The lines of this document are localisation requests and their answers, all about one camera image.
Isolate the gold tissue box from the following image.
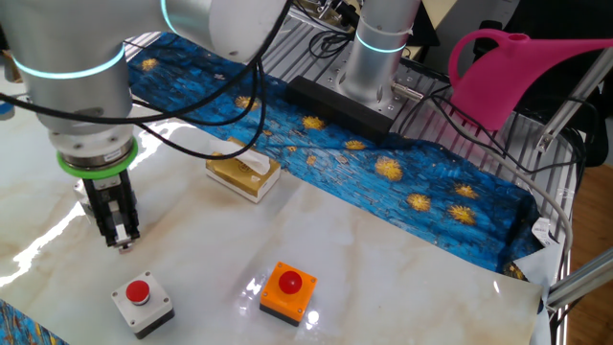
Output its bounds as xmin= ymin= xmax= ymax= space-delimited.
xmin=205 ymin=136 xmax=283 ymax=204

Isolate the grey box red mushroom button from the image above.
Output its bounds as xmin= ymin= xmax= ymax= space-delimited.
xmin=111 ymin=270 xmax=176 ymax=340

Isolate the marble pattern mat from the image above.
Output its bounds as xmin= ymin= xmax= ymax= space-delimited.
xmin=0 ymin=71 xmax=552 ymax=345

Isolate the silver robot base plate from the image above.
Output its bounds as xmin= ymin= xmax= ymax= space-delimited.
xmin=296 ymin=47 xmax=425 ymax=122

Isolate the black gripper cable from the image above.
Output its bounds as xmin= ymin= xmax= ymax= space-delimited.
xmin=0 ymin=0 xmax=294 ymax=162

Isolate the pink watering can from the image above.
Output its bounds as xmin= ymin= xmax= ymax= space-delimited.
xmin=447 ymin=28 xmax=613 ymax=132

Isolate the aluminium frame post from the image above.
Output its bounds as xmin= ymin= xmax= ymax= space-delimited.
xmin=534 ymin=46 xmax=613 ymax=153
xmin=545 ymin=246 xmax=613 ymax=311

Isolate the white cloth label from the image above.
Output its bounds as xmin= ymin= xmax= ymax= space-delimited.
xmin=531 ymin=218 xmax=560 ymax=248

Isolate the black power cable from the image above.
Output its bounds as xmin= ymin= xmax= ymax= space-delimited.
xmin=397 ymin=90 xmax=600 ymax=174

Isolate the grey cable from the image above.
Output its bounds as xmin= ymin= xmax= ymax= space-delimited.
xmin=430 ymin=119 xmax=575 ymax=277

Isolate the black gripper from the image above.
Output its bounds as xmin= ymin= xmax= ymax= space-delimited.
xmin=79 ymin=171 xmax=141 ymax=254

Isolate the orange box red button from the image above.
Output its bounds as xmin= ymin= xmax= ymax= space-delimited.
xmin=259 ymin=261 xmax=319 ymax=328

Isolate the white tissue sheet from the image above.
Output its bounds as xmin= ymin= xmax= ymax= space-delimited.
xmin=209 ymin=138 xmax=272 ymax=176

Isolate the blue starry night cloth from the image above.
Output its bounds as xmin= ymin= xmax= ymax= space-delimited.
xmin=0 ymin=32 xmax=547 ymax=345

